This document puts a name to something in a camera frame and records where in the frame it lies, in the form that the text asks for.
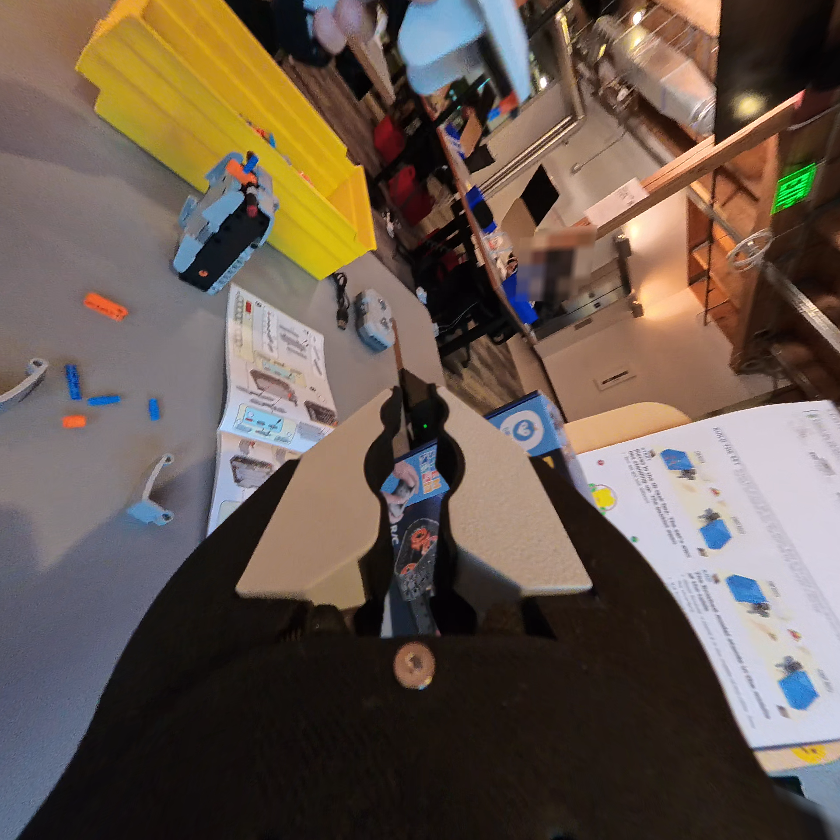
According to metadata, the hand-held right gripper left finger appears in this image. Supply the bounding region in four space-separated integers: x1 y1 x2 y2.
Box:
235 386 404 634

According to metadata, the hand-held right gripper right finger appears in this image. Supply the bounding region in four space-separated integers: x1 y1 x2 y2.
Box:
427 385 595 636

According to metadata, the grey desk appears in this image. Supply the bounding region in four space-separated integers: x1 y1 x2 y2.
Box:
0 0 447 840

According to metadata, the blue robot kit box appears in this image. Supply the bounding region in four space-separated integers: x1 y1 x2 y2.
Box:
379 392 581 639

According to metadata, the wooden sheet stand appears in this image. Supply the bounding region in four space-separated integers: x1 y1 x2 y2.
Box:
563 402 840 777

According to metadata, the building instruction booklet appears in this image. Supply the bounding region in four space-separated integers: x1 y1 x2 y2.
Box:
206 283 340 536

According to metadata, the grey curved toy piece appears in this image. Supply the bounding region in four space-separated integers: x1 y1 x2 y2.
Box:
0 357 50 413
126 454 176 527

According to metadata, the white instruction sheet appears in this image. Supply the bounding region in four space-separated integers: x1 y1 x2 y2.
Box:
577 400 840 749

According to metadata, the grey black toy robot assembly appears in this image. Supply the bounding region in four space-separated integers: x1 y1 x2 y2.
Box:
172 152 280 295

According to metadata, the wooden pillar with paper sign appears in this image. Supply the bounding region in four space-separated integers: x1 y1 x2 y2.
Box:
594 92 808 237

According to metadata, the green exit sign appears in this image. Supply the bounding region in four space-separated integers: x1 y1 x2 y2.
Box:
769 163 819 215

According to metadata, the yellow plastic bin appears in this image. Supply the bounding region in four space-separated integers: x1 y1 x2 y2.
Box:
75 0 378 282

